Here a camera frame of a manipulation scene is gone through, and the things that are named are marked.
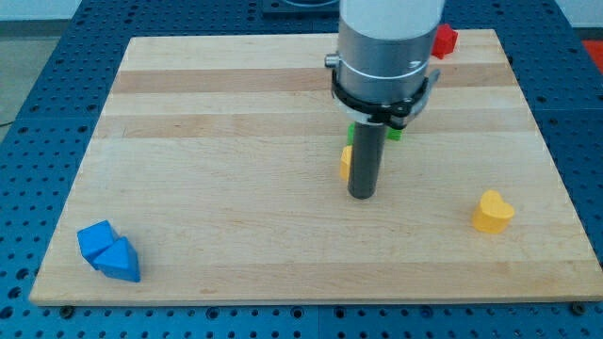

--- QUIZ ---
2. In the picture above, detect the wooden board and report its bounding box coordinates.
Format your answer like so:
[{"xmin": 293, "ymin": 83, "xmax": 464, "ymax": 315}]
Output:
[{"xmin": 29, "ymin": 29, "xmax": 602, "ymax": 306}]

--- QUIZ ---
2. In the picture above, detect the green block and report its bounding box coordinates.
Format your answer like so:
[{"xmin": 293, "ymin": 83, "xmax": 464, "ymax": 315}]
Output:
[{"xmin": 347, "ymin": 122, "xmax": 402, "ymax": 146}]

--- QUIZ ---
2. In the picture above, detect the yellow block behind rod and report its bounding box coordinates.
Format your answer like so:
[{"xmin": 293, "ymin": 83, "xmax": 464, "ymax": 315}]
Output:
[{"xmin": 339, "ymin": 145, "xmax": 352, "ymax": 181}]

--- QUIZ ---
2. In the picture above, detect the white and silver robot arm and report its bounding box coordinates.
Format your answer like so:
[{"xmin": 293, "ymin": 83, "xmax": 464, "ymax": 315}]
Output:
[{"xmin": 324, "ymin": 0, "xmax": 445, "ymax": 200}]

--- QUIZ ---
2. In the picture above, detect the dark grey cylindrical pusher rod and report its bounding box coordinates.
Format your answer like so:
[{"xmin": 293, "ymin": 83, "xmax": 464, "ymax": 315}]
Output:
[{"xmin": 348, "ymin": 122, "xmax": 386, "ymax": 200}]

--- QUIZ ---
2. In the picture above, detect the yellow heart block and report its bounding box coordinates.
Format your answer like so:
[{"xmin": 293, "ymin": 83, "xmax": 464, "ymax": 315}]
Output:
[{"xmin": 471, "ymin": 189, "xmax": 515, "ymax": 234}]

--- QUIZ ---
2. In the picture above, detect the black clamp ring mount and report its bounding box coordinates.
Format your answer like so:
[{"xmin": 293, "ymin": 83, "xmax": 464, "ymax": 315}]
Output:
[{"xmin": 331, "ymin": 69, "xmax": 441, "ymax": 130}]

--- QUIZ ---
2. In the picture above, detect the blue cube block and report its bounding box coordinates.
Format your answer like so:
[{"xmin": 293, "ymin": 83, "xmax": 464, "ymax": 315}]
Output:
[{"xmin": 76, "ymin": 220, "xmax": 119, "ymax": 270}]

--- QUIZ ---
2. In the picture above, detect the red block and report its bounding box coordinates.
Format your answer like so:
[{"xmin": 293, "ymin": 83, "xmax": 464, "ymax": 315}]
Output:
[{"xmin": 432, "ymin": 24, "xmax": 459, "ymax": 59}]

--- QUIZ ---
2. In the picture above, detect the blue triangular block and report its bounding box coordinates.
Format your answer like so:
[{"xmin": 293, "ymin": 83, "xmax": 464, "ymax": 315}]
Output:
[{"xmin": 93, "ymin": 236, "xmax": 141, "ymax": 283}]

